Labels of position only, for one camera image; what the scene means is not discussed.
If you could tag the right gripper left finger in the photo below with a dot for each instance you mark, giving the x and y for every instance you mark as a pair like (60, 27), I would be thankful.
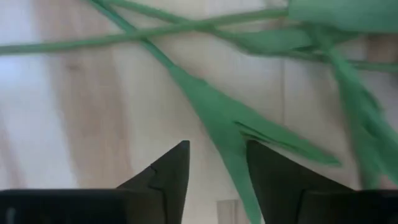
(93, 208)

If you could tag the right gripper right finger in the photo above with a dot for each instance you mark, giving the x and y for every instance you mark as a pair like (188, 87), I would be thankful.
(311, 205)

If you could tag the red tulip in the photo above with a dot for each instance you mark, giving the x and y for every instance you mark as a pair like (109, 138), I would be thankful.
(217, 118)

